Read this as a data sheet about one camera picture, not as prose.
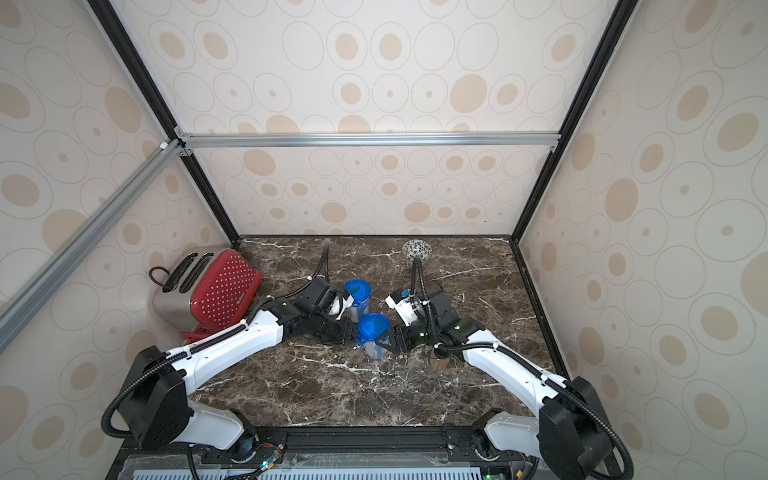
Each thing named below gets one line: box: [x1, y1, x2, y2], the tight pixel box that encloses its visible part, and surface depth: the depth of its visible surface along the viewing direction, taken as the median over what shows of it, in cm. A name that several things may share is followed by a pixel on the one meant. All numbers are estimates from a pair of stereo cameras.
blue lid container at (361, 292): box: [344, 279, 372, 323], surface depth 89 cm
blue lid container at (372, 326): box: [356, 312, 390, 359], surface depth 81 cm
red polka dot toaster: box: [152, 248, 263, 333], surface depth 89 cm
